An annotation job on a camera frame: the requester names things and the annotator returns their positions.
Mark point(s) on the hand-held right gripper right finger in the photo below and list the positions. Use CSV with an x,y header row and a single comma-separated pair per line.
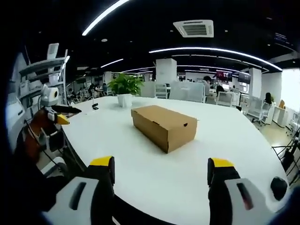
x,y
236,194

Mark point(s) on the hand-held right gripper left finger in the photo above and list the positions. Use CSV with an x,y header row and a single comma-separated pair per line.
x,y
79,197

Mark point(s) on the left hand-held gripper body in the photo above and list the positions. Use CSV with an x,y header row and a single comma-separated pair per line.
x,y
49,98

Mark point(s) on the brown cardboard shoe box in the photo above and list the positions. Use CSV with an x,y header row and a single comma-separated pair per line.
x,y
164,126

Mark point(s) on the white storage shelf rack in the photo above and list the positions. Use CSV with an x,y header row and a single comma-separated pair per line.
x,y
39,77

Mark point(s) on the small black desk stand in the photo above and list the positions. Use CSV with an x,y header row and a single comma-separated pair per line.
x,y
95,106

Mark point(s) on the black round object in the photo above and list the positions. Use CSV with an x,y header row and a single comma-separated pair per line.
x,y
279,188

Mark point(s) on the green potted plant white pot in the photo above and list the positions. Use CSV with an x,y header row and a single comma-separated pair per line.
x,y
124,89

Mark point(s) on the short ceiling light strip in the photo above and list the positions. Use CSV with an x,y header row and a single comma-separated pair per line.
x,y
112,63

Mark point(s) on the black tripod stand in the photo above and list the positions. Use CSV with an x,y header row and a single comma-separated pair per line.
x,y
289,154

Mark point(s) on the long curved ceiling light strip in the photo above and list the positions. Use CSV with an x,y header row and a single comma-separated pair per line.
x,y
218,49
103,17

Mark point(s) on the white square pillar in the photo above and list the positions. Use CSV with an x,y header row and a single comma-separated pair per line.
x,y
166,70
255,79

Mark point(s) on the white mesh office chair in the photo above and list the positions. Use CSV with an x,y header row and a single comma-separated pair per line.
x,y
187,92

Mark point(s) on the white ceiling air conditioner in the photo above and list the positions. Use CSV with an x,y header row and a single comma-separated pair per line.
x,y
193,28

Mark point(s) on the wall screen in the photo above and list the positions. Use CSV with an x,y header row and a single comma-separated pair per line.
x,y
244,77
224,75

